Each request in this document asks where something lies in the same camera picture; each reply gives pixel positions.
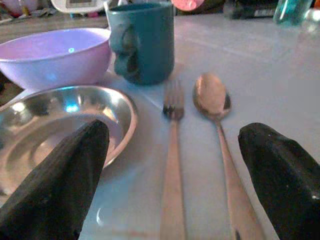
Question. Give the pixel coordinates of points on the red round object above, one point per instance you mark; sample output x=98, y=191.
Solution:
x=186, y=4

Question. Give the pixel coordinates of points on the dark flat box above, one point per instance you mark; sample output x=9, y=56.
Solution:
x=250, y=11

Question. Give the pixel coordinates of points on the purple plastic bowl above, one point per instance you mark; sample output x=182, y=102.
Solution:
x=50, y=60

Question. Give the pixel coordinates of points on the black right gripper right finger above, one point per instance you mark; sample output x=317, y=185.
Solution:
x=287, y=180

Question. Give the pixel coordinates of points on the teal ceramic mug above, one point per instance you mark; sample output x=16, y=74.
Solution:
x=147, y=42

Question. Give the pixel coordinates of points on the shiny steel plate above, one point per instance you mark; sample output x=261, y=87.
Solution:
x=50, y=125

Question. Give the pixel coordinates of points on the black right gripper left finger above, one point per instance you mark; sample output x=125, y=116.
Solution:
x=60, y=190

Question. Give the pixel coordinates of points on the metal fork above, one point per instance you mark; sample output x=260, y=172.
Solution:
x=173, y=160

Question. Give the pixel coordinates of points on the metal spoon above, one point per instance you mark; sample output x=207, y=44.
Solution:
x=217, y=120

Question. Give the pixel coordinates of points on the white digital device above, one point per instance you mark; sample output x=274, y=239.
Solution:
x=77, y=5

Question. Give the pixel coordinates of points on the teal glass bottle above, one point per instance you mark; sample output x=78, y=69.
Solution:
x=291, y=11

